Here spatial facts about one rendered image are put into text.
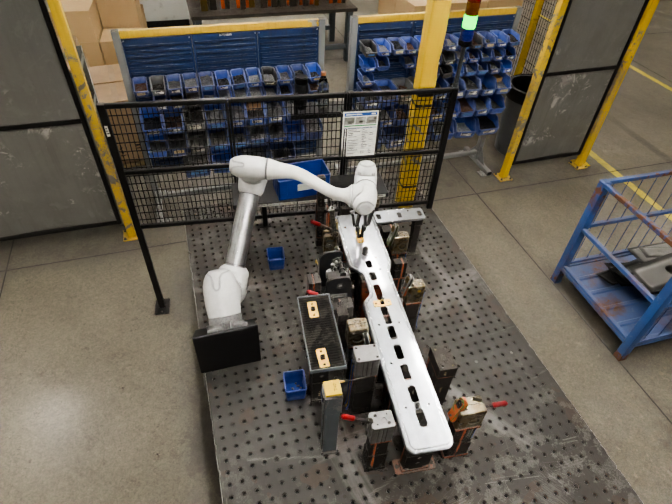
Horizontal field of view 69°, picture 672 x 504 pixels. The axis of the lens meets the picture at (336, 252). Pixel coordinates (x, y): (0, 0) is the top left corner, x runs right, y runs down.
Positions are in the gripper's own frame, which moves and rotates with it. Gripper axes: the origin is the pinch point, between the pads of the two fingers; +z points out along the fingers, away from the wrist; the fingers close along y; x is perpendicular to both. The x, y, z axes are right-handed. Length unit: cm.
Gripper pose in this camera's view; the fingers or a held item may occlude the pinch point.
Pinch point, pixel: (360, 230)
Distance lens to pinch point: 256.1
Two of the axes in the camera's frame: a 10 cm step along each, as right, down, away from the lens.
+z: -0.4, 7.4, 6.7
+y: 9.8, -1.0, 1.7
